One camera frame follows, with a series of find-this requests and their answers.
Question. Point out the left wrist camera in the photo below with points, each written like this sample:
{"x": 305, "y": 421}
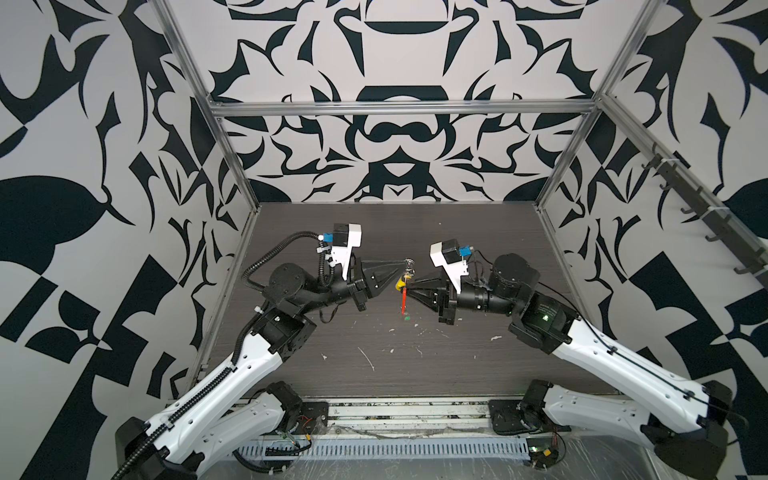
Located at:
{"x": 336, "y": 247}

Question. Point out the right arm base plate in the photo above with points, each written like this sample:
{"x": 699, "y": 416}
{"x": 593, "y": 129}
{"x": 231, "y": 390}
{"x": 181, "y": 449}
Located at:
{"x": 511, "y": 417}

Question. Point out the wall hook rack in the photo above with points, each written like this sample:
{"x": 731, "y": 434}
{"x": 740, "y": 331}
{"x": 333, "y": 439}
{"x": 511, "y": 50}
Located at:
{"x": 699, "y": 203}

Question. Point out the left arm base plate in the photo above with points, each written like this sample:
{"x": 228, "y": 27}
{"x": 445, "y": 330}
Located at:
{"x": 310, "y": 418}

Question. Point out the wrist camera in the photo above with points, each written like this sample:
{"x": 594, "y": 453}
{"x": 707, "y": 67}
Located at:
{"x": 336, "y": 247}
{"x": 453, "y": 258}

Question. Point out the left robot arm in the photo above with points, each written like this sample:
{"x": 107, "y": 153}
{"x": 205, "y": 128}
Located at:
{"x": 193, "y": 433}

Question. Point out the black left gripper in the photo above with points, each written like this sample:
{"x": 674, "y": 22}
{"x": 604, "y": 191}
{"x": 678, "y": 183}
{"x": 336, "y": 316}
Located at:
{"x": 369, "y": 280}

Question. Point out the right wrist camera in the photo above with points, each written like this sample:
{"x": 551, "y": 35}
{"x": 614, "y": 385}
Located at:
{"x": 453, "y": 258}

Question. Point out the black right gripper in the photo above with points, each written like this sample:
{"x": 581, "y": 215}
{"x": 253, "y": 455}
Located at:
{"x": 443, "y": 304}

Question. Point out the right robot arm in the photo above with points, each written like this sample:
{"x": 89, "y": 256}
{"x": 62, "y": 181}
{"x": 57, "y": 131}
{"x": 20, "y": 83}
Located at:
{"x": 681, "y": 421}

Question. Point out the small circuit board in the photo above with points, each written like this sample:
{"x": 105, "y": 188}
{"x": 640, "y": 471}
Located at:
{"x": 545, "y": 452}

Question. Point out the slotted cable duct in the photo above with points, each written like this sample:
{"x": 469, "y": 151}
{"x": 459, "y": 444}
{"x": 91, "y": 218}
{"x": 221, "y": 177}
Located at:
{"x": 515, "y": 449}

